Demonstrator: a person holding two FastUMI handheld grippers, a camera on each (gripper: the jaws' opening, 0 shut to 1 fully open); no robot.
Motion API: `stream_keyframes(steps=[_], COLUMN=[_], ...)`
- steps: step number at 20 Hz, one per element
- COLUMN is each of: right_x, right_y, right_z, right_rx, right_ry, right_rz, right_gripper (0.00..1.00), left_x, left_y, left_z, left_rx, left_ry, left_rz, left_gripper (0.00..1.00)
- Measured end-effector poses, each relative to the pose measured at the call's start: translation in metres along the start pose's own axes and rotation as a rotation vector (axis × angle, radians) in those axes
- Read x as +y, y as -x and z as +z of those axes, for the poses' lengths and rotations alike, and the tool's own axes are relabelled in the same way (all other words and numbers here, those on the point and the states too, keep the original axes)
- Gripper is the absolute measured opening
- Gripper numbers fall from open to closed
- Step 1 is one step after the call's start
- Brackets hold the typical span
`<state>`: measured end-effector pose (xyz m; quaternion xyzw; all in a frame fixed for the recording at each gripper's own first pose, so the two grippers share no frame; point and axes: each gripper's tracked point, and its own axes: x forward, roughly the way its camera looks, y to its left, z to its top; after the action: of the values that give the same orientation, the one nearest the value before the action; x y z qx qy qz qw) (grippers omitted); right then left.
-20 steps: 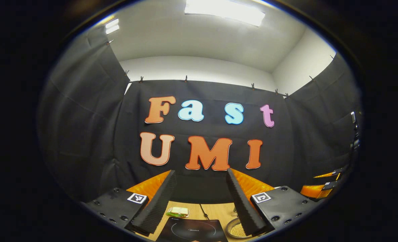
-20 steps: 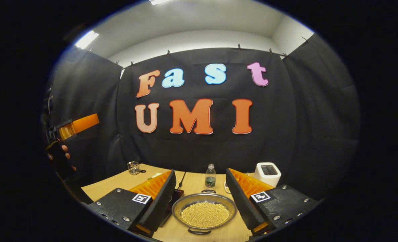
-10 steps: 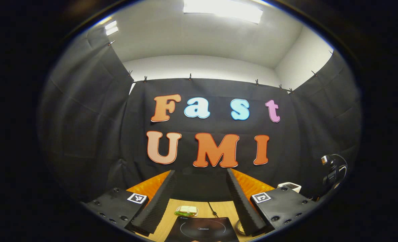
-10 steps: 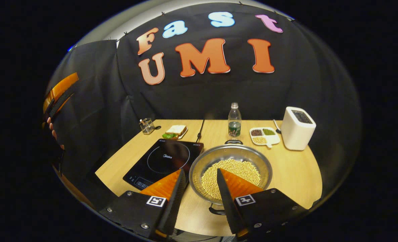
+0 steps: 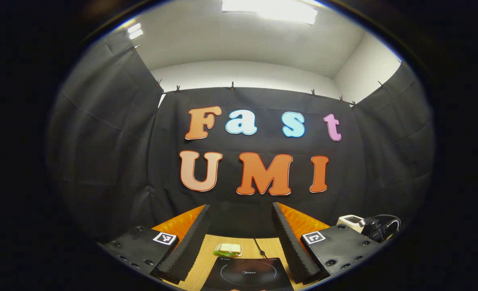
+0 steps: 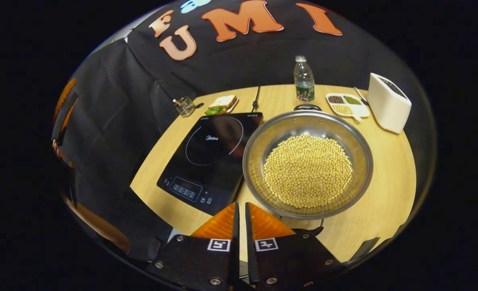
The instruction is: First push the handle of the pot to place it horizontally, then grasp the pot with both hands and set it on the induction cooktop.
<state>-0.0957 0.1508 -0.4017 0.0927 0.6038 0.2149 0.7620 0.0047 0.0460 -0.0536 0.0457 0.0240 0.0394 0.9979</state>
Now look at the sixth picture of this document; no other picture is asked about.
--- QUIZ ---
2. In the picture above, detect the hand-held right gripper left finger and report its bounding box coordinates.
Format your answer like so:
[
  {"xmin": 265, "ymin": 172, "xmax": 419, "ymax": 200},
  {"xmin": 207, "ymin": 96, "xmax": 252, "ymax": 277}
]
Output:
[{"xmin": 148, "ymin": 202, "xmax": 240, "ymax": 291}]

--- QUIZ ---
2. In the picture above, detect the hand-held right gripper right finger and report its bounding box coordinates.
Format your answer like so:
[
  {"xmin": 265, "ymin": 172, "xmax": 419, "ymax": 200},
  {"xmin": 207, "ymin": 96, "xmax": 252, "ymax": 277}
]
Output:
[{"xmin": 245, "ymin": 202, "xmax": 346, "ymax": 291}]

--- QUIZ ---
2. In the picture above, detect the steel pot with soybeans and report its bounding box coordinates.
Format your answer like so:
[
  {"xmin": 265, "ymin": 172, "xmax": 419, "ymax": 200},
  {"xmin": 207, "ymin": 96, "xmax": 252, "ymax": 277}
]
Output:
[{"xmin": 242, "ymin": 104, "xmax": 374, "ymax": 238}]

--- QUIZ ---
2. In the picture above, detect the black induction cooktop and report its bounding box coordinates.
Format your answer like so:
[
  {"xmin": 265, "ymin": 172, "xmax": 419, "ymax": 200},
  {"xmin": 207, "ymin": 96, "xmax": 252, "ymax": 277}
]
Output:
[{"xmin": 157, "ymin": 112, "xmax": 263, "ymax": 216}]

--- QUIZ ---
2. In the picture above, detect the sandwich on plate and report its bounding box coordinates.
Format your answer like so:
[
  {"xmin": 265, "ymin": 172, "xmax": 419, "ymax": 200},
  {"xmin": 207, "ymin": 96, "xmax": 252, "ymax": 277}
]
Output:
[{"xmin": 204, "ymin": 95, "xmax": 239, "ymax": 116}]

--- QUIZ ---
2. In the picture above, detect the white divided bean tray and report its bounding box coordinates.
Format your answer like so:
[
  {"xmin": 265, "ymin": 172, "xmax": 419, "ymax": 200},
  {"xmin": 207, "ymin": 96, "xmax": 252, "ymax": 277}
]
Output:
[{"xmin": 326, "ymin": 93, "xmax": 371, "ymax": 122}]

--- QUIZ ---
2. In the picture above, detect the clear plastic water bottle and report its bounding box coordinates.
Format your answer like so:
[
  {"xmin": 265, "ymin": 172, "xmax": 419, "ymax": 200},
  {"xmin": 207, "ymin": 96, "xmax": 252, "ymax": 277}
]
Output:
[{"xmin": 293, "ymin": 55, "xmax": 315, "ymax": 101}]

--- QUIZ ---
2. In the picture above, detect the white toaster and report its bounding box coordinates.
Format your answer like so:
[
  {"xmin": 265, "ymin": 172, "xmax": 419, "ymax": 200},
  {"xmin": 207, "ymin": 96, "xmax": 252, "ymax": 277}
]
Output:
[{"xmin": 367, "ymin": 73, "xmax": 412, "ymax": 134}]

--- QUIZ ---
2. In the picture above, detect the metal wire basket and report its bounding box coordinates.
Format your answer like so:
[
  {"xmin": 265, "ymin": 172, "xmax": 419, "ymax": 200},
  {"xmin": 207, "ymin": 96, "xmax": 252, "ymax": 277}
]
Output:
[{"xmin": 173, "ymin": 96, "xmax": 204, "ymax": 118}]

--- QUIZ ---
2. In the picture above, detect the white toaster cable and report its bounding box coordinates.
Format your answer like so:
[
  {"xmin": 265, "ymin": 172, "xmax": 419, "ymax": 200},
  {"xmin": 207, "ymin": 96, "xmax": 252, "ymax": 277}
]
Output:
[{"xmin": 354, "ymin": 87, "xmax": 369, "ymax": 106}]

